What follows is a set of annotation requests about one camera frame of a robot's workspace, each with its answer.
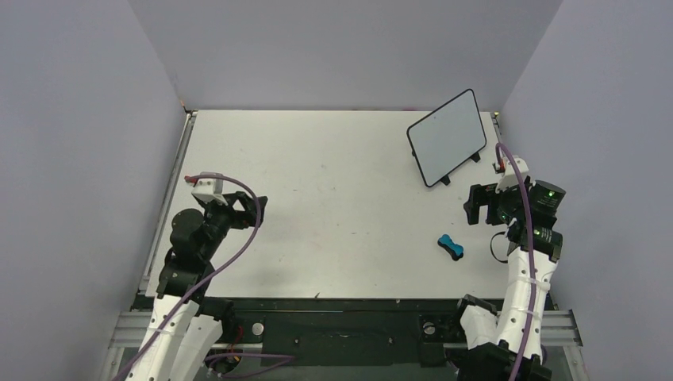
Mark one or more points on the small black-framed whiteboard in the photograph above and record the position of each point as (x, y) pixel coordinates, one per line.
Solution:
(447, 137)

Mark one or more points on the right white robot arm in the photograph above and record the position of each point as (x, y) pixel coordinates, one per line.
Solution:
(526, 284)

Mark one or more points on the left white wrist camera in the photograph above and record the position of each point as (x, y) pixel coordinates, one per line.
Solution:
(206, 191)

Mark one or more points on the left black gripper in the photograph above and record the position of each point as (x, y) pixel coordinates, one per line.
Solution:
(242, 218)

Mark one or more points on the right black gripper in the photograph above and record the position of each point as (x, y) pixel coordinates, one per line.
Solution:
(489, 203)

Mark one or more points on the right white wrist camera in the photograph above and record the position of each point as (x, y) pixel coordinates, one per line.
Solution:
(510, 173)

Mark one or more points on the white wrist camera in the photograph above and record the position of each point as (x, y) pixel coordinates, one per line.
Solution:
(206, 191)
(510, 173)

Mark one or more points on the blue whiteboard eraser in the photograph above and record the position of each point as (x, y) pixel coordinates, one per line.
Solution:
(456, 251)

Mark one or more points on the wire whiteboard stand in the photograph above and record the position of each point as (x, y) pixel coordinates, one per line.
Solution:
(462, 168)

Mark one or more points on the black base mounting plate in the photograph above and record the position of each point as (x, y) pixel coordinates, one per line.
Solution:
(349, 332)

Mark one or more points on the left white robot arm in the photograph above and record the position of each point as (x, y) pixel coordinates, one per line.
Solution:
(182, 329)

